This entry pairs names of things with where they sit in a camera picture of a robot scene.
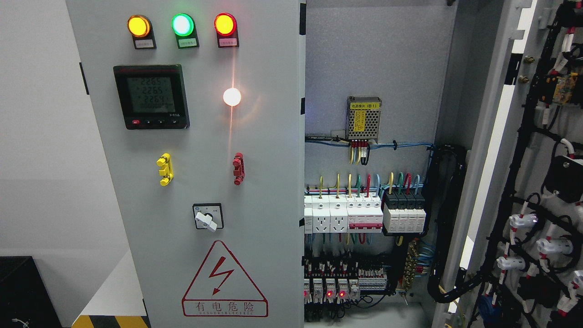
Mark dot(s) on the relay terminal block row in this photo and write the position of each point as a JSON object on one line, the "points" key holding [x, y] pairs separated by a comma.
{"points": [[340, 279]]}

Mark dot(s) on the red indicator lamp left door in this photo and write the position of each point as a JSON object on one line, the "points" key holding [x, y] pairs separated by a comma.
{"points": [[226, 28]]}

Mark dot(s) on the yellow terminal post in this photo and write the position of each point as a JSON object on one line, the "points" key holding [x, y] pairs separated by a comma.
{"points": [[165, 169]]}

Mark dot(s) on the black digital power meter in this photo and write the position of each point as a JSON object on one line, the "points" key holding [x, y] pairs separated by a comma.
{"points": [[152, 96]]}

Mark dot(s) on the white rotary selector switch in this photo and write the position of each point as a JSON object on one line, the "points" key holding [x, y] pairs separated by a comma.
{"points": [[208, 216]]}

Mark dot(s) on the black white surge protector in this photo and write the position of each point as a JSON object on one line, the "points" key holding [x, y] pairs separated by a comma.
{"points": [[403, 214]]}

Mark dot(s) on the white socket breaker row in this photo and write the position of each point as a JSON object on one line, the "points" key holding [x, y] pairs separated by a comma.
{"points": [[342, 214]]}

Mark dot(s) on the yellow indicator lamp left door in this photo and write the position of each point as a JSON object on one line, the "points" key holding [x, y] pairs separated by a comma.
{"points": [[140, 27]]}

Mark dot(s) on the red electric hazard sticker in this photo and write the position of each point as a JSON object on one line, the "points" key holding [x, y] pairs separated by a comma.
{"points": [[222, 287]]}

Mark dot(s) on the red terminal post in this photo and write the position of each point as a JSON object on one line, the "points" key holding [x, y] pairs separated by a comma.
{"points": [[239, 168]]}

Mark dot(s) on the grey cabinet door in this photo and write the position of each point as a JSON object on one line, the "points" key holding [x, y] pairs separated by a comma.
{"points": [[244, 99], [530, 274]]}

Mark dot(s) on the perforated metal power supply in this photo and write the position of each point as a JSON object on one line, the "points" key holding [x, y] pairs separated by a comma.
{"points": [[363, 117]]}

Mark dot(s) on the green indicator lamp left door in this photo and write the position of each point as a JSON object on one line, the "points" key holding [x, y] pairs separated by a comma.
{"points": [[185, 31]]}

